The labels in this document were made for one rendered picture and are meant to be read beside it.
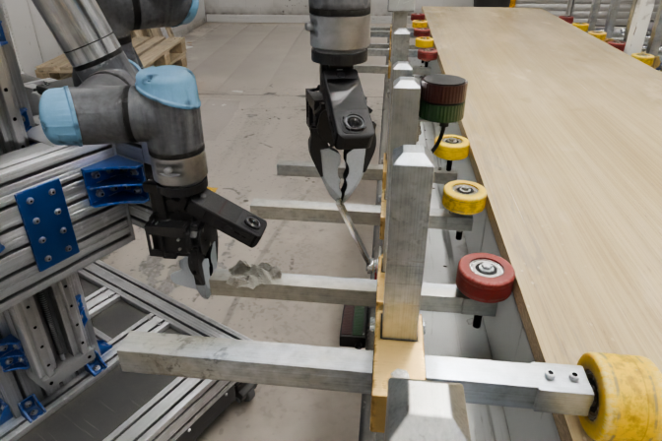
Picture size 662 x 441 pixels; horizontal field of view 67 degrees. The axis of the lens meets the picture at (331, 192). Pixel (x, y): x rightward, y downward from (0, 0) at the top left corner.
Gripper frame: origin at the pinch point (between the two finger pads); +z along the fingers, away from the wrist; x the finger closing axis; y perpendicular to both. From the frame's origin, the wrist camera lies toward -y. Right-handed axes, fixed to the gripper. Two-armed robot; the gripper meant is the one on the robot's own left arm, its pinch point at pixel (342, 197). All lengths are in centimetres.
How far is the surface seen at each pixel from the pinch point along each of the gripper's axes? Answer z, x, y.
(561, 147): 11, -60, 31
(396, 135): -8.9, -7.2, -0.8
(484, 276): 10.2, -18.4, -9.3
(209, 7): 79, 5, 828
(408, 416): -15, 10, -47
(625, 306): 10.5, -33.4, -19.2
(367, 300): 16.4, -3.3, -3.5
